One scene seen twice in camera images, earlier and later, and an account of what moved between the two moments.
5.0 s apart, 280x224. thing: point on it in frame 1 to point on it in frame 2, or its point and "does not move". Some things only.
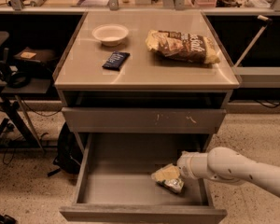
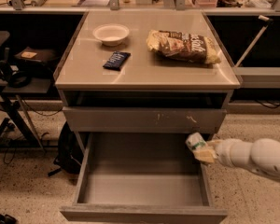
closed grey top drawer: (144, 119) does not move
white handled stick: (268, 21) does not move
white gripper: (185, 165) to (224, 153)
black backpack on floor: (69, 152) does not move
